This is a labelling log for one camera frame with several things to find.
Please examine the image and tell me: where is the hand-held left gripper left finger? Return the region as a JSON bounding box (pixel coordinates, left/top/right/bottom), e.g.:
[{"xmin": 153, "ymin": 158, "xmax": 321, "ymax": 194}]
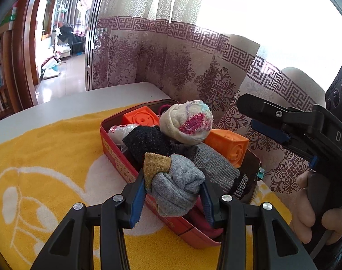
[{"xmin": 30, "ymin": 169, "xmax": 146, "ymax": 270}]

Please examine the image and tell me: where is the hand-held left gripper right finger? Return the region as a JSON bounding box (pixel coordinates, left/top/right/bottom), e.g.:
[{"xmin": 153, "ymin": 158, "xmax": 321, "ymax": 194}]
[{"xmin": 199, "ymin": 178, "xmax": 319, "ymax": 270}]

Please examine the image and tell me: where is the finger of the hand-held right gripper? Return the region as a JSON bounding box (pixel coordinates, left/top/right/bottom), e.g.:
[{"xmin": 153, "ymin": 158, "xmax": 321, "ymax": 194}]
[
  {"xmin": 237, "ymin": 93, "xmax": 328, "ymax": 139},
  {"xmin": 250, "ymin": 119, "xmax": 318, "ymax": 170}
]

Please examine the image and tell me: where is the light grey sock mustard toe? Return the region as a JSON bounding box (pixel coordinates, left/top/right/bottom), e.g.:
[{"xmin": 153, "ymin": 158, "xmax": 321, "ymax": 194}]
[{"xmin": 144, "ymin": 152, "xmax": 206, "ymax": 218}]

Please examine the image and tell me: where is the red tin box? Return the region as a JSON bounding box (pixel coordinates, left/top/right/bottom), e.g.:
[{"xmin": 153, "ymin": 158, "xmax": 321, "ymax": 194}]
[{"xmin": 100, "ymin": 99, "xmax": 263, "ymax": 250}]

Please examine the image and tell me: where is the small orange rubber cube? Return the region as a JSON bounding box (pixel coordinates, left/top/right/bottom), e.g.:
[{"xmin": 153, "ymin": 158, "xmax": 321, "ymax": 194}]
[{"xmin": 203, "ymin": 129, "xmax": 250, "ymax": 170}]

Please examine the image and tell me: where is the grey marled sock roll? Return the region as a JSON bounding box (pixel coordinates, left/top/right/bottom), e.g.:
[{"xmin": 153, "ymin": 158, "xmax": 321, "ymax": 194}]
[{"xmin": 188, "ymin": 143, "xmax": 250, "ymax": 201}]

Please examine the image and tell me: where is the black sock ball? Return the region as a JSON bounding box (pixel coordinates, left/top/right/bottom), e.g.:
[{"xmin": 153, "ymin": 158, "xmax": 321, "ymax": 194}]
[{"xmin": 122, "ymin": 126, "xmax": 175, "ymax": 164}]

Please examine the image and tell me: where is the large orange rubber cube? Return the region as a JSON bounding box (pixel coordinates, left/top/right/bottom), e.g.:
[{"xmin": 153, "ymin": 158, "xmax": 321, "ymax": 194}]
[{"xmin": 122, "ymin": 105, "xmax": 161, "ymax": 127}]

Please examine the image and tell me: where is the cream sock ball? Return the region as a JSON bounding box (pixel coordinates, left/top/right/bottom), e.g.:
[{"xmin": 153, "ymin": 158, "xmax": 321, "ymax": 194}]
[{"xmin": 159, "ymin": 100, "xmax": 214, "ymax": 147}]

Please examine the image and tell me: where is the person's right hand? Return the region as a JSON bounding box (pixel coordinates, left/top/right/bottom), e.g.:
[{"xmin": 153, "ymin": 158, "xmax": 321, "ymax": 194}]
[{"xmin": 289, "ymin": 171, "xmax": 342, "ymax": 245}]

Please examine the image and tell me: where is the yellow printed blanket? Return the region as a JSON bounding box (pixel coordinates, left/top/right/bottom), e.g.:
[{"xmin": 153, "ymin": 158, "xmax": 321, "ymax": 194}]
[{"xmin": 0, "ymin": 110, "xmax": 295, "ymax": 270}]

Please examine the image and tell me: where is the patterned beige purple curtain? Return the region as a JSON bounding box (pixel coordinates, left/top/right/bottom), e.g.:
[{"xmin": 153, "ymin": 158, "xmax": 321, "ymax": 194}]
[{"xmin": 91, "ymin": 0, "xmax": 342, "ymax": 204}]

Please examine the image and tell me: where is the white plastic bag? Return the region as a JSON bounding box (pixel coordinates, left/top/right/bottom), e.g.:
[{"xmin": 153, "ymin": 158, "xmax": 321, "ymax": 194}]
[{"xmin": 41, "ymin": 57, "xmax": 62, "ymax": 80}]

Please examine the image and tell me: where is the dark wooden door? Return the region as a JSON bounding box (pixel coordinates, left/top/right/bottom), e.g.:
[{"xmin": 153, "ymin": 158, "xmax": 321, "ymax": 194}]
[{"xmin": 85, "ymin": 0, "xmax": 102, "ymax": 91}]

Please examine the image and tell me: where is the wooden bookshelf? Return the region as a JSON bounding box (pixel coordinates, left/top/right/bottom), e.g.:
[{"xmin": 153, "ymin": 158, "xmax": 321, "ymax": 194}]
[{"xmin": 0, "ymin": 29, "xmax": 16, "ymax": 118}]

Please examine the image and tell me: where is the pile of dark clothes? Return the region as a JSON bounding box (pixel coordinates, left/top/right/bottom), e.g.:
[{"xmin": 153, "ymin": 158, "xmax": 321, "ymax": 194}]
[{"xmin": 59, "ymin": 24, "xmax": 76, "ymax": 45}]

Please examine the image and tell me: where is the white coat rack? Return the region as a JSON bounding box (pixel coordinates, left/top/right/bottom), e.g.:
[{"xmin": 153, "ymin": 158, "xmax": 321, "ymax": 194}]
[{"xmin": 54, "ymin": 1, "xmax": 68, "ymax": 52}]

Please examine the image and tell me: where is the grey brown curtain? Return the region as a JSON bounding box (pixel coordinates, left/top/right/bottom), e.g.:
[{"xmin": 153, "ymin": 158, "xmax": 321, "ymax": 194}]
[{"xmin": 56, "ymin": 0, "xmax": 96, "ymax": 35}]

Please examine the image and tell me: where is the wooden door frame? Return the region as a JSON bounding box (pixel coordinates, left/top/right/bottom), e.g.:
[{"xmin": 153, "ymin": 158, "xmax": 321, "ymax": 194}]
[{"xmin": 17, "ymin": 0, "xmax": 49, "ymax": 106}]

